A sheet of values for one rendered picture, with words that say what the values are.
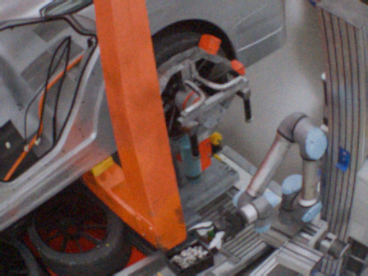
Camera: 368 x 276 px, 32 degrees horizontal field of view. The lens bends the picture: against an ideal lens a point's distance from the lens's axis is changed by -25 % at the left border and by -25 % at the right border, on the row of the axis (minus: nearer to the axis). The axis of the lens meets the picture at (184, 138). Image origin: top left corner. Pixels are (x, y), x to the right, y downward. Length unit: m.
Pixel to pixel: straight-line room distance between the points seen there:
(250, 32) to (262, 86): 1.20
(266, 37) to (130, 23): 1.61
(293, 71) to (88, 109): 2.17
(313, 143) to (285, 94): 2.44
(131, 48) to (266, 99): 2.43
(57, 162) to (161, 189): 0.60
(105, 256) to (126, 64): 1.22
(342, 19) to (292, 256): 1.33
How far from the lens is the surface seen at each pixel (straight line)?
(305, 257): 3.43
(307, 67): 5.62
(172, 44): 3.91
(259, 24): 4.32
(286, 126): 3.04
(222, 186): 4.60
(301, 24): 6.16
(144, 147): 3.32
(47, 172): 3.79
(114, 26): 2.89
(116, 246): 3.92
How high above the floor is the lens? 3.48
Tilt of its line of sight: 43 degrees down
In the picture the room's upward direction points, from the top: 9 degrees counter-clockwise
